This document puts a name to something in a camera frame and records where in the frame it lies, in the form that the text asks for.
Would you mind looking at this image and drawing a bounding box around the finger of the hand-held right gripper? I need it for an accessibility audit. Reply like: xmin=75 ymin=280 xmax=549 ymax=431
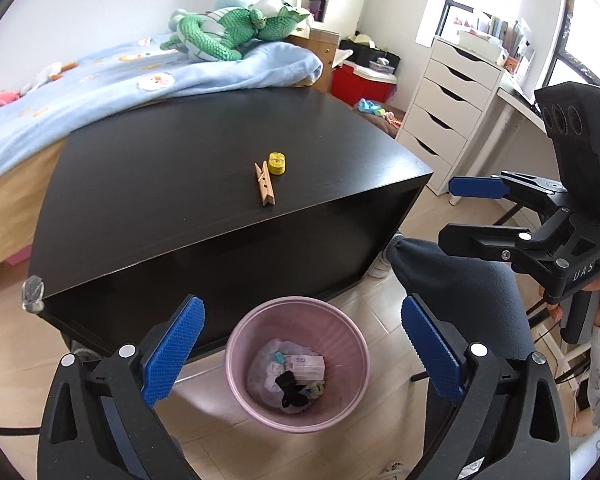
xmin=438 ymin=223 xmax=533 ymax=263
xmin=448 ymin=171 xmax=571 ymax=211

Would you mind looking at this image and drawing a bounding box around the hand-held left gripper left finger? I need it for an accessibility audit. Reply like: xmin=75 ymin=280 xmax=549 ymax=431
xmin=37 ymin=295 xmax=206 ymax=480

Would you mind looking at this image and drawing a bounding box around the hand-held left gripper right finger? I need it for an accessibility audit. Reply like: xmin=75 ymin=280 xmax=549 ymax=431
xmin=401 ymin=294 xmax=571 ymax=480

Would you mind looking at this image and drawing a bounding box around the white cloth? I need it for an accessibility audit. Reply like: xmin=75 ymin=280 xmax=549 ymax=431
xmin=262 ymin=360 xmax=281 ymax=391

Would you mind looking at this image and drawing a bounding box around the pink trash bin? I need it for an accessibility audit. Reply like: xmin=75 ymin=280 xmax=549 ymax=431
xmin=225 ymin=296 xmax=371 ymax=435

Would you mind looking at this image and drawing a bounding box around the black cloth wrist brace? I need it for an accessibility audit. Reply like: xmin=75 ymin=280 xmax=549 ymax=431
xmin=274 ymin=371 xmax=308 ymax=408

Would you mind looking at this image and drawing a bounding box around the person's right leg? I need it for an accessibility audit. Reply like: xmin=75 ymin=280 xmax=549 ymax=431
xmin=387 ymin=237 xmax=536 ymax=361

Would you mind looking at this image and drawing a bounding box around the white drawer cabinet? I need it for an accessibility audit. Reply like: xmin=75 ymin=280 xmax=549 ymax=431
xmin=396 ymin=36 xmax=505 ymax=195

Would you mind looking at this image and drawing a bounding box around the white desk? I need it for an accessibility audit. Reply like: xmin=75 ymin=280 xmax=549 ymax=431
xmin=497 ymin=85 xmax=551 ymax=136

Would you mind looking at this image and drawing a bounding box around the brown cushion with colourful toys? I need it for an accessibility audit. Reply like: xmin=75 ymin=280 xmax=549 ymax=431
xmin=355 ymin=97 xmax=406 ymax=138

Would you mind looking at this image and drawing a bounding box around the white paper card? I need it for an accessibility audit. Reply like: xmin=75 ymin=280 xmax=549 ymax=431
xmin=285 ymin=352 xmax=326 ymax=381

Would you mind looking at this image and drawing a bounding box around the clear table corner protector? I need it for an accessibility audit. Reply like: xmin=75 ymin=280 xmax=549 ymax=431
xmin=22 ymin=276 xmax=47 ymax=313

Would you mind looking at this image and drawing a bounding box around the red storage box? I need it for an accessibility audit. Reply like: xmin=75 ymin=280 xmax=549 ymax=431
xmin=330 ymin=60 xmax=397 ymax=106

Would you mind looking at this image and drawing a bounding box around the row of books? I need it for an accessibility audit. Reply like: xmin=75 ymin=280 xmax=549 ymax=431
xmin=455 ymin=10 xmax=536 ymax=73

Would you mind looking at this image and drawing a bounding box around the wooden clothespin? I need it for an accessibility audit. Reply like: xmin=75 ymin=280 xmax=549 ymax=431
xmin=254 ymin=161 xmax=277 ymax=207

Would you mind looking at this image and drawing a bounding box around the black wooden table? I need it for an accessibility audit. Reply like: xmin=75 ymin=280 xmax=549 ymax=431
xmin=27 ymin=85 xmax=433 ymax=361

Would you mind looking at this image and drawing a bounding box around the wooden bedside cabinet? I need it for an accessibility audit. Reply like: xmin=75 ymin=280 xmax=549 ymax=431
xmin=287 ymin=27 xmax=341 ymax=93

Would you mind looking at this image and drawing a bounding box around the light blue printed blanket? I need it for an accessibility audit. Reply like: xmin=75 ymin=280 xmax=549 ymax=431
xmin=0 ymin=35 xmax=323 ymax=188

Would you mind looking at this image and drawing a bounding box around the green dragon plush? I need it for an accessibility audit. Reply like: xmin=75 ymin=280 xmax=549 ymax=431
xmin=160 ymin=0 xmax=311 ymax=63

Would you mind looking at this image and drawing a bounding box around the wooden bed frame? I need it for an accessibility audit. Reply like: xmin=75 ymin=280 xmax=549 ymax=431
xmin=0 ymin=145 xmax=66 ymax=273

